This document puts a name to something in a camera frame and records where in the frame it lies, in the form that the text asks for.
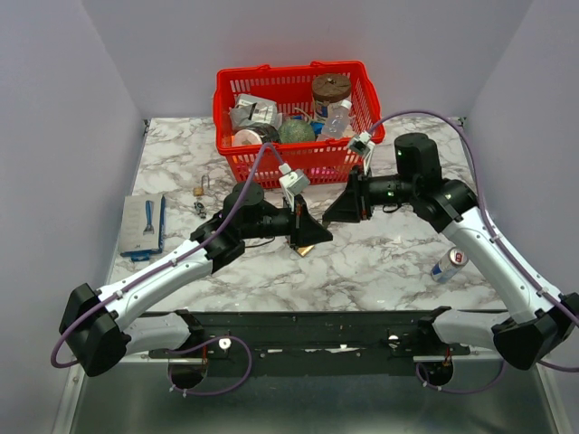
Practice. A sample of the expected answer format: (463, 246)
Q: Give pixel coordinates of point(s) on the grey foil pouch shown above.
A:
(250, 110)

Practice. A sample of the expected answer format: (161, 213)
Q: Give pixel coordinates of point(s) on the clear plastic bottle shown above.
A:
(337, 122)

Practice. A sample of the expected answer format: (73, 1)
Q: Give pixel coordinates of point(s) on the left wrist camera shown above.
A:
(292, 183)

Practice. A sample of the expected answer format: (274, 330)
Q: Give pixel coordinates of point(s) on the black metal base rail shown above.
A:
(315, 343)

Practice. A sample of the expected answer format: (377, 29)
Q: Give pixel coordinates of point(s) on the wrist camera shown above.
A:
(292, 183)
(363, 145)

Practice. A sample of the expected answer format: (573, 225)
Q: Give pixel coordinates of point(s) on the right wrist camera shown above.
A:
(363, 145)

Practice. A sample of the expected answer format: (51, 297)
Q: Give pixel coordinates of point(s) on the large brass padlock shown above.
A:
(303, 251)

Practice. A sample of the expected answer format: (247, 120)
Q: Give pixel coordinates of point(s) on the black tape roll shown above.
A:
(257, 134)

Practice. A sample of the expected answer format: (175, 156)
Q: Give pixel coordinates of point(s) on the red bull can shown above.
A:
(453, 261)

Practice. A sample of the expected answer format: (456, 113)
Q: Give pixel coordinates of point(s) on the red plastic shopping basket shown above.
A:
(323, 162)

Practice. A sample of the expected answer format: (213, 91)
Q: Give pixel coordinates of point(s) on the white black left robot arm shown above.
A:
(101, 326)

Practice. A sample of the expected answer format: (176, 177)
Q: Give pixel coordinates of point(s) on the small brass padlock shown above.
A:
(203, 186)

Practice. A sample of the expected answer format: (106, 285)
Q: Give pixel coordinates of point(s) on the jar with brown lid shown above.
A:
(328, 91)

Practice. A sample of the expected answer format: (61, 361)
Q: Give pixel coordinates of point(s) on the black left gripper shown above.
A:
(305, 231)

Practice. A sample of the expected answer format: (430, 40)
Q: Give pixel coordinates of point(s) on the green glitter ball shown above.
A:
(296, 131)

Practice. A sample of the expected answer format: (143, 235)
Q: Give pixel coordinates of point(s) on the keys with panda keychain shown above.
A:
(200, 210)

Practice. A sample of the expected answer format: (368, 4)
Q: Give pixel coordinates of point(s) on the blue razor package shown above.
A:
(142, 229)

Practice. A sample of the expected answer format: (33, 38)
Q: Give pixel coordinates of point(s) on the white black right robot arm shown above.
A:
(537, 319)

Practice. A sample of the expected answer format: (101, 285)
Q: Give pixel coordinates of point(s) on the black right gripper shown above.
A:
(354, 202)

